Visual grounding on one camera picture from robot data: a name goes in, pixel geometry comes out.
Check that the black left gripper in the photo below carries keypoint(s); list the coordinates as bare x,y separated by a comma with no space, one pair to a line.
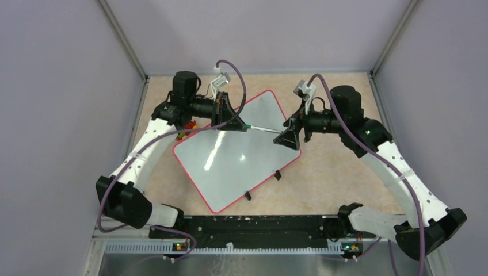
223,112

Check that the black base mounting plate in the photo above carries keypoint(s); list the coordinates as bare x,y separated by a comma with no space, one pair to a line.
262,232

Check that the pink framed whiteboard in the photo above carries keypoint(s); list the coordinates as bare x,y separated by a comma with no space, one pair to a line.
224,165

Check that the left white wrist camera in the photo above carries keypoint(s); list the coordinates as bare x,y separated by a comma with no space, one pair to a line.
222,79

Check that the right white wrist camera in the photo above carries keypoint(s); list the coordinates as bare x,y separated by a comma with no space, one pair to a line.
305,91

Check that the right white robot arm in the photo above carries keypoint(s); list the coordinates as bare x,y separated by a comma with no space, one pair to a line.
426,222

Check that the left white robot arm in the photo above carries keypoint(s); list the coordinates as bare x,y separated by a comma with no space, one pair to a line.
121,195

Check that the red yellow toy brick car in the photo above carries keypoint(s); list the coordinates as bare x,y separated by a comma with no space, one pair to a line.
191,127

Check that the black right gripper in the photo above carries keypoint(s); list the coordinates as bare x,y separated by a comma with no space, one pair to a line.
290,137

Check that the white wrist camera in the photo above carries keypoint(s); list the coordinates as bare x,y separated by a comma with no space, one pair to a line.
305,91
222,79

